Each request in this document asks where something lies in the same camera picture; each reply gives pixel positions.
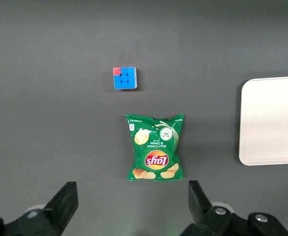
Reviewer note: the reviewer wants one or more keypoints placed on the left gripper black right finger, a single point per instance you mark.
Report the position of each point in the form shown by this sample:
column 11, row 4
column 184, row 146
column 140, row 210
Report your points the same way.
column 203, row 216

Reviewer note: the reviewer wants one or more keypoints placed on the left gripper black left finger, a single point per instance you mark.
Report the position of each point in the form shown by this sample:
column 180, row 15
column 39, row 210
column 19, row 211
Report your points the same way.
column 58, row 211

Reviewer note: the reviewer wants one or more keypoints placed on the cream plastic tray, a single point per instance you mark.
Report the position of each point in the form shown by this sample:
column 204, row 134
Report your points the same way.
column 271, row 120

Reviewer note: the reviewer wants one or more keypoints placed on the green Lay's chips bag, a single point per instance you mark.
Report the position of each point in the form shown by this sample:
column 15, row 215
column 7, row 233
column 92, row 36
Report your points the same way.
column 156, row 147

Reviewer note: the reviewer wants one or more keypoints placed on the dark grey table mat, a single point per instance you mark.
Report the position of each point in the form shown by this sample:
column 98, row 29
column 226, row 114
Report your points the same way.
column 60, row 98

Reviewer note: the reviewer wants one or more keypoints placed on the Rubik's cube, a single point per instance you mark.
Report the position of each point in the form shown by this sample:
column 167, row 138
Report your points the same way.
column 125, row 78

